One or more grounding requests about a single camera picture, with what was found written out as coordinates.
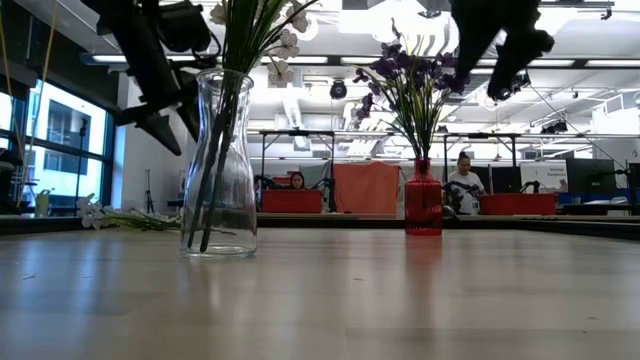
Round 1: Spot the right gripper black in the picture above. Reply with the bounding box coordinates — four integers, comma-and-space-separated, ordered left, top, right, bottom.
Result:
449, 0, 556, 102

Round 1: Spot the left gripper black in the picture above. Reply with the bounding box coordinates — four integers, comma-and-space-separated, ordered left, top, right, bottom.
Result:
94, 0, 201, 157

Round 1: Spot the leafy purple flower bunch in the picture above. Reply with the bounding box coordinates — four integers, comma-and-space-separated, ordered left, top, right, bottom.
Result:
377, 42, 472, 162

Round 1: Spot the white flower bunch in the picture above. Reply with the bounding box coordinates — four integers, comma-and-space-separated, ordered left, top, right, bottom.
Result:
74, 193, 184, 233
187, 0, 322, 254

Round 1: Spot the clear glass vase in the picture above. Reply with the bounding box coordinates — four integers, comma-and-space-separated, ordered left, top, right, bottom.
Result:
179, 68, 259, 260

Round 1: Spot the red glass vase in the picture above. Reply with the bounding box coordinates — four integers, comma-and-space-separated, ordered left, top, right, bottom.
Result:
403, 157, 444, 237

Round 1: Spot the black tripod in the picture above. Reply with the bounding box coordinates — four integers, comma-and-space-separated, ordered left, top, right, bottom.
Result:
143, 168, 157, 214

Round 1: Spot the black microphone stand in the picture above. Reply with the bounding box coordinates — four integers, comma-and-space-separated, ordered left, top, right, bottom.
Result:
73, 117, 90, 202

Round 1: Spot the white printed sign board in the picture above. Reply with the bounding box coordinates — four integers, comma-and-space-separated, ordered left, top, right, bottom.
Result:
519, 160, 569, 194

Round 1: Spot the person in white top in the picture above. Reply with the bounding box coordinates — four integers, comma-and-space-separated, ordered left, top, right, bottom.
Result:
446, 151, 489, 216

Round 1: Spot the thin purple flower sprig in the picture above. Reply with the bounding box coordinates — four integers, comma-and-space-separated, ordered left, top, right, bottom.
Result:
352, 19, 431, 161

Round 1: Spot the red plastic bin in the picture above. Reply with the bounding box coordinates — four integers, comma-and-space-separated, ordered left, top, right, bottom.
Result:
260, 188, 324, 215
479, 192, 558, 217

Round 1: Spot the pale green container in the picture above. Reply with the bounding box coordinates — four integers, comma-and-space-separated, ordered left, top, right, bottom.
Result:
34, 189, 53, 218

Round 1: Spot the black computer monitor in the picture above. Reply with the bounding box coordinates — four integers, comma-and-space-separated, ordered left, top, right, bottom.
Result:
565, 158, 618, 197

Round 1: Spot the orange cloth screen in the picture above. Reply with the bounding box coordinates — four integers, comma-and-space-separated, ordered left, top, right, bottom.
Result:
332, 161, 402, 216

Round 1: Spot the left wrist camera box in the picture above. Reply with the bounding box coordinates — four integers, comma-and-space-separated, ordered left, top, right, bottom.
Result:
158, 1, 214, 54

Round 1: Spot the yellow cable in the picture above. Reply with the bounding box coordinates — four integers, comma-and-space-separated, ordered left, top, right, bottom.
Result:
0, 0, 57, 206

